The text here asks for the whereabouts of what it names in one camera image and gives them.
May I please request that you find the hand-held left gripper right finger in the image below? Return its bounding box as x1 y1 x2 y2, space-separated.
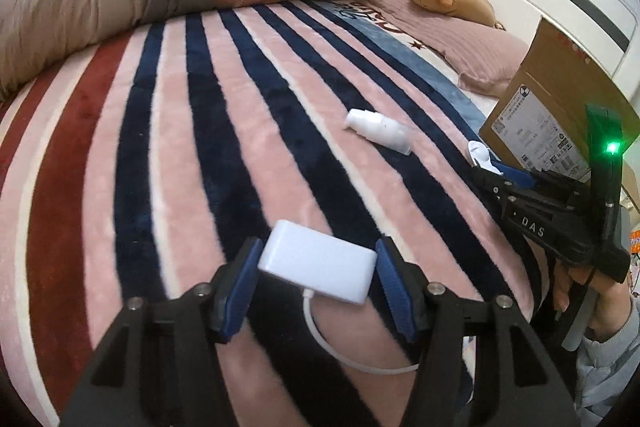
376 237 581 427

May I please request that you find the person's right hand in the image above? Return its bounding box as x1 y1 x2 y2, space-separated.
550 252 632 343

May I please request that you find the small white bottle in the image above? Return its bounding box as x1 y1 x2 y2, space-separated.
344 108 413 155

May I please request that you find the cardboard box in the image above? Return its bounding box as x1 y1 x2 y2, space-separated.
479 18 640 190

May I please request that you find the white adapter with cable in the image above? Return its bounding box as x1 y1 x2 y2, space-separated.
257 220 421 375

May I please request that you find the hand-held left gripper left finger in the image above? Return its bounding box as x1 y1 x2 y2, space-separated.
60 237 263 427

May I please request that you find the pink ribbed pillow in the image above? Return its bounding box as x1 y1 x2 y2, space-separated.
350 0 531 98

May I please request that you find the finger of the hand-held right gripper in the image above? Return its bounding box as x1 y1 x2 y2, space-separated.
469 164 518 210
490 161 537 190

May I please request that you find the person's right forearm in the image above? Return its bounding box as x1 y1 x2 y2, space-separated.
574 294 640 423

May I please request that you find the white plastic clip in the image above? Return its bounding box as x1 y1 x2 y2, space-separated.
467 141 501 172

